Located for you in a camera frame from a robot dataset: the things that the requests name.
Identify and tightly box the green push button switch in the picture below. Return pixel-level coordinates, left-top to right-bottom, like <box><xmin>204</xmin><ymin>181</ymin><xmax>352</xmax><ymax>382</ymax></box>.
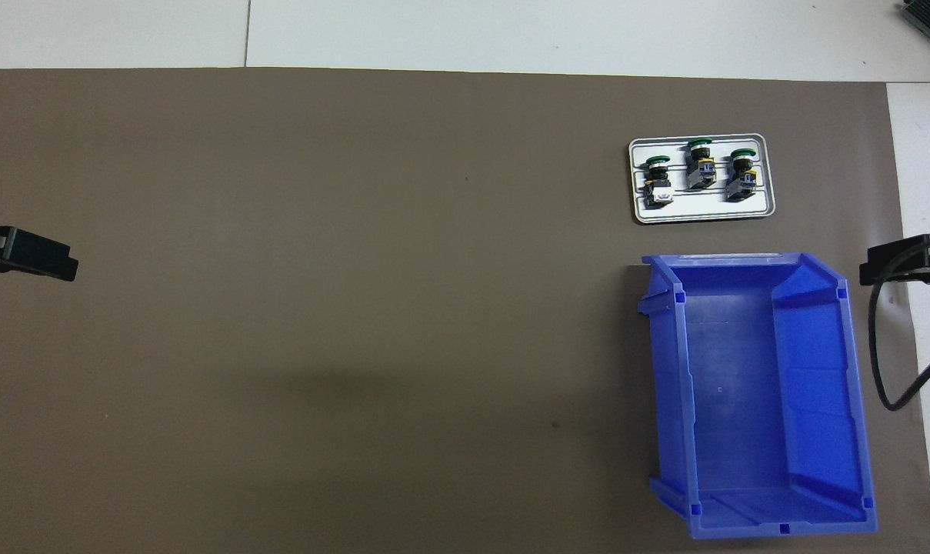
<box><xmin>725</xmin><ymin>149</ymin><xmax>758</xmax><ymax>202</ymax></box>
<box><xmin>686</xmin><ymin>138</ymin><xmax>718</xmax><ymax>190</ymax></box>

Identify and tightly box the green push button white base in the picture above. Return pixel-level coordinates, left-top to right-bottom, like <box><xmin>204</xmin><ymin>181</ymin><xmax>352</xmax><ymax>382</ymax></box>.
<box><xmin>640</xmin><ymin>155</ymin><xmax>675</xmax><ymax>209</ymax></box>

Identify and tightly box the blue plastic storage bin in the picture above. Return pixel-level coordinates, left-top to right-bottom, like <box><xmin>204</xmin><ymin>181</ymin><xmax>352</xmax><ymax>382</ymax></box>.
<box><xmin>638</xmin><ymin>252</ymin><xmax>878</xmax><ymax>540</ymax></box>

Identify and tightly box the silver metal tray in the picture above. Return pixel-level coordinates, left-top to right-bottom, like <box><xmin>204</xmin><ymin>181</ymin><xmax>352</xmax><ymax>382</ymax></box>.
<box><xmin>628</xmin><ymin>133</ymin><xmax>776</xmax><ymax>225</ymax></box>

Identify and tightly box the brown table mat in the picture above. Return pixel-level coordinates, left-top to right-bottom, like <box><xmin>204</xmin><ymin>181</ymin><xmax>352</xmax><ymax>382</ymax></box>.
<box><xmin>0</xmin><ymin>68</ymin><xmax>930</xmax><ymax>554</ymax></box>

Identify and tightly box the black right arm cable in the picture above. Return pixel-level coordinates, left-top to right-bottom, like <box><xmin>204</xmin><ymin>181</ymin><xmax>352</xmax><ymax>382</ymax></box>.
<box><xmin>868</xmin><ymin>235</ymin><xmax>930</xmax><ymax>412</ymax></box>

